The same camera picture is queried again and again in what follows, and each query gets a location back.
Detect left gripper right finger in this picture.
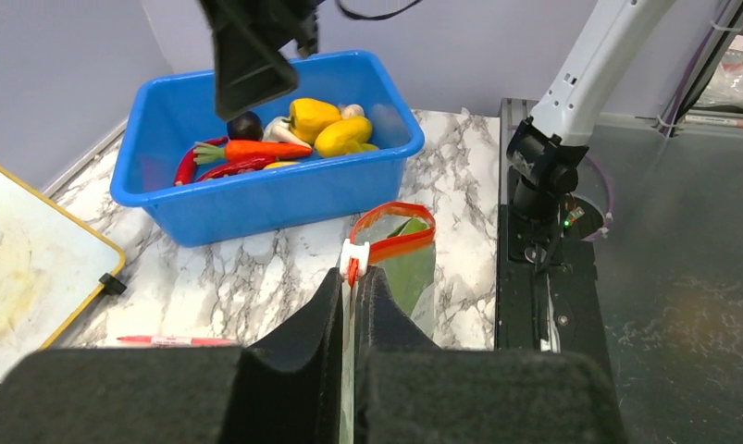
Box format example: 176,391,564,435
353,267,628,443

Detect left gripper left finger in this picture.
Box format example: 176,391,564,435
0,269,343,443

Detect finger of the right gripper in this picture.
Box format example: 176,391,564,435
199,0,319,121

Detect orange carrot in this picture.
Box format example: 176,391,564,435
193,140,313,165

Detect clear orange-zip plastic bag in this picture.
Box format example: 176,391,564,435
338,202,436,443

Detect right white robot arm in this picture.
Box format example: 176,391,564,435
200,0,673,222

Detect dark purple mushroom cap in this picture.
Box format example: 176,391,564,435
227,111,264,142

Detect yellow bell pepper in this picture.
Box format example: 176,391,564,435
288,98,341,144

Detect blue plastic bin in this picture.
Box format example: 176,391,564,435
109,50,425,247

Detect red chili pepper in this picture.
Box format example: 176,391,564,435
196,154,278,182
172,137,229,187

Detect yellow banana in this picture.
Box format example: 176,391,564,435
263,161,300,170

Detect white garlic near mango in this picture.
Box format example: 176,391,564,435
341,104,365,119

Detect yellow-framed whiteboard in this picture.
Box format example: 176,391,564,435
0,167,126,383

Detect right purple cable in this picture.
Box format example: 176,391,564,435
582,153,616,241

